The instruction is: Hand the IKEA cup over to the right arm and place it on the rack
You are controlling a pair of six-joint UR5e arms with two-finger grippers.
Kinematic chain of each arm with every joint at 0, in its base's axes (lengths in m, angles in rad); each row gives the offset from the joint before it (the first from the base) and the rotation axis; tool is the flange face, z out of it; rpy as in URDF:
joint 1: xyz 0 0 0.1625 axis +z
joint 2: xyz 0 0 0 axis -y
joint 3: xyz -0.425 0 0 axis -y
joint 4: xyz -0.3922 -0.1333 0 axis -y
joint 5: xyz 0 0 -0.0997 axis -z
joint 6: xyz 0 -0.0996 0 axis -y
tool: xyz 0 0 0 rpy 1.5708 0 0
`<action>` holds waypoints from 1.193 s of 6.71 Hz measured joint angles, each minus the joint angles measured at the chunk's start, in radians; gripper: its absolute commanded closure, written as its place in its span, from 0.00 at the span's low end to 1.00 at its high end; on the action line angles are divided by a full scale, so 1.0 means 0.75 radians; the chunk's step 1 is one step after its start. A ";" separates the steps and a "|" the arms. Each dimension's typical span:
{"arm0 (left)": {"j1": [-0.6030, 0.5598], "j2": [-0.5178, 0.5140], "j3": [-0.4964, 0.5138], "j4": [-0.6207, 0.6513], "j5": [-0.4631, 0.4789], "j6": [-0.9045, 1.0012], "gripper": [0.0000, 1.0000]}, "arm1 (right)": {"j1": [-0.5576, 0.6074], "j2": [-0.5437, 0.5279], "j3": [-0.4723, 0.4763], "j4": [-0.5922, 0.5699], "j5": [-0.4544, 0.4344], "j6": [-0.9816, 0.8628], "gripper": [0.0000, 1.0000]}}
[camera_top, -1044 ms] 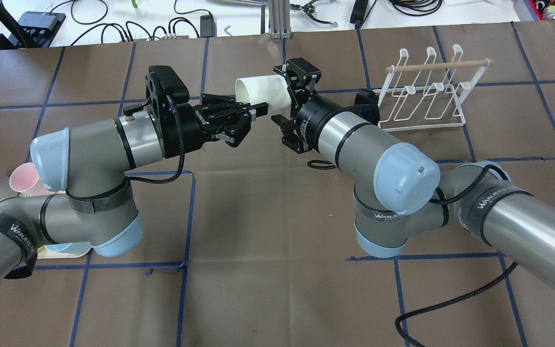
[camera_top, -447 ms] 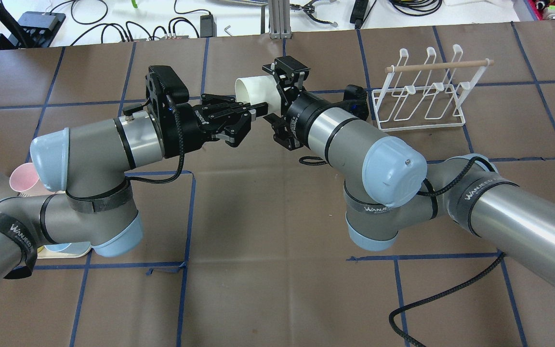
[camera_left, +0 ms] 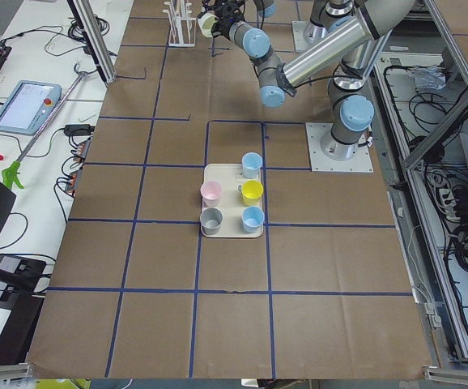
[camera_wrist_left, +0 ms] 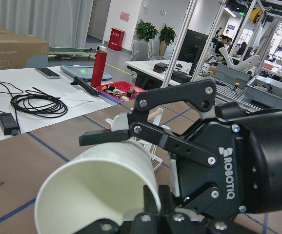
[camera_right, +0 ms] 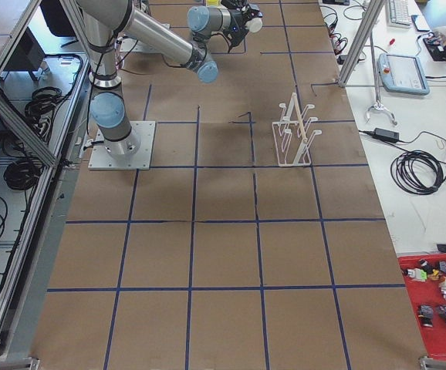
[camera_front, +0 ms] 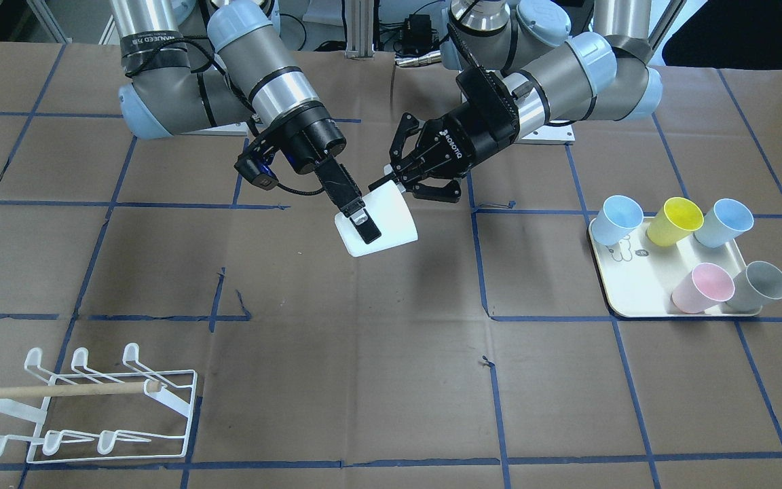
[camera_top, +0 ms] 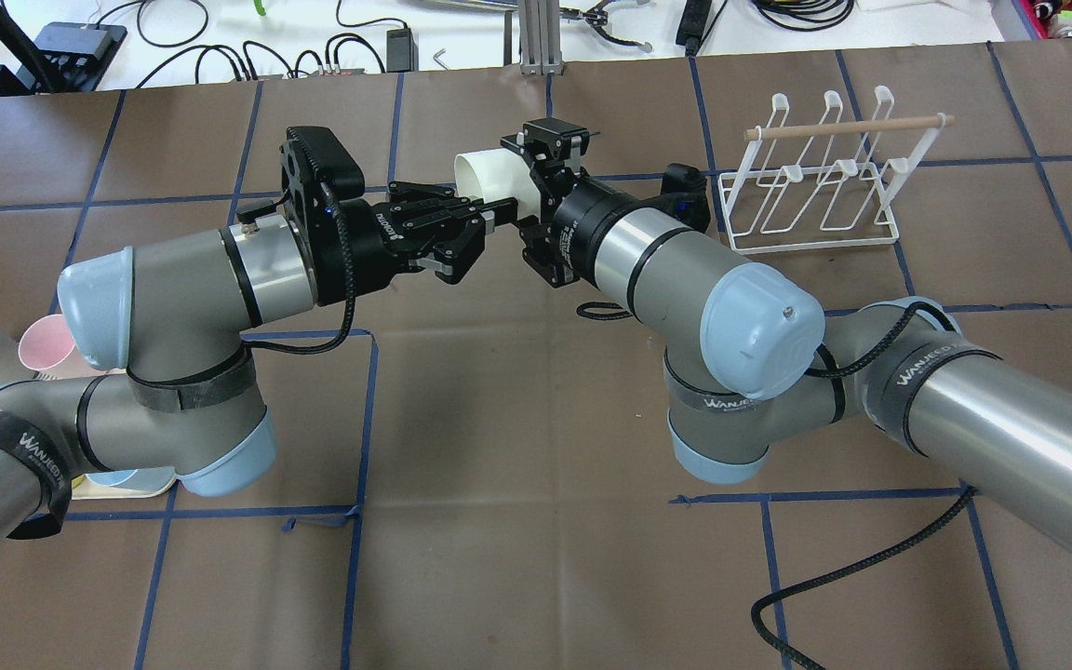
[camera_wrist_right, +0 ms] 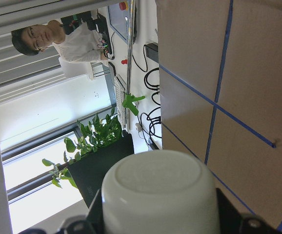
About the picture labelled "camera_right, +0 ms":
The white keyboard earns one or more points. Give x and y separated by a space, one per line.
397 13

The blue teach pendant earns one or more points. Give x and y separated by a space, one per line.
402 74

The metal reacher grabber tool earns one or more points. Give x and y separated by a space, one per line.
377 69

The red parts tray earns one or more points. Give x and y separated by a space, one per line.
425 280

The black smartphone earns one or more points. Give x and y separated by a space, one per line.
420 23

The black power adapter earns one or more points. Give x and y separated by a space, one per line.
386 135

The white plastic cup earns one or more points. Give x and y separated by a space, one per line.
254 25

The aluminium frame post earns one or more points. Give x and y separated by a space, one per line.
356 47

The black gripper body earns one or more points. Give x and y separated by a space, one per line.
241 18

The white wire cup rack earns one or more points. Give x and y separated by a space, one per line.
292 134

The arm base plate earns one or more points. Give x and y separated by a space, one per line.
133 153

